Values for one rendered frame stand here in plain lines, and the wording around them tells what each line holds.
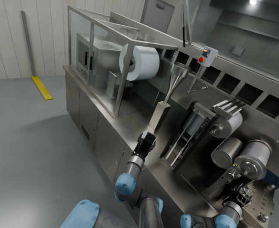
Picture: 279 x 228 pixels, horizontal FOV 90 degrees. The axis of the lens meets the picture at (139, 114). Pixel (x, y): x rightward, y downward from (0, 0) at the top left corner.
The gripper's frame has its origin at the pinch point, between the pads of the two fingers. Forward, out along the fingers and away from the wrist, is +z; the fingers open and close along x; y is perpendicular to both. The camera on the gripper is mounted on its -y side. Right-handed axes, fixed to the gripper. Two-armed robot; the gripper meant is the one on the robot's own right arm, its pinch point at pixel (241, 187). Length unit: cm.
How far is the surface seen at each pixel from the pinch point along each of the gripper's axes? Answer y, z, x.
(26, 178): -109, -100, 136
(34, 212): -109, -101, 97
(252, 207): -6.0, 0.7, -11.2
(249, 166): 18.0, -4.5, 6.8
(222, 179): 1.9, -9.0, 10.3
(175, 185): -19.0, -22.3, 26.6
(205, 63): 54, -2, 59
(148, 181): -33, -29, 42
